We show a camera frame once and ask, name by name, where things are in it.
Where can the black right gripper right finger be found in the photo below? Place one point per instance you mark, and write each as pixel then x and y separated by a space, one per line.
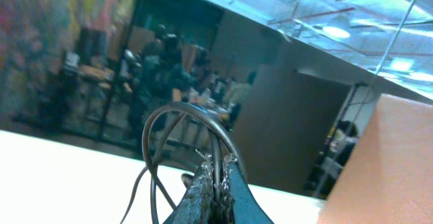
pixel 238 203

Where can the brown cardboard panel right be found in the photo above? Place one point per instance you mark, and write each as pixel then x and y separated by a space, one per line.
pixel 388 177

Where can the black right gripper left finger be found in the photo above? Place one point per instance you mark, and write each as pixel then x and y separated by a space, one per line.
pixel 197 203

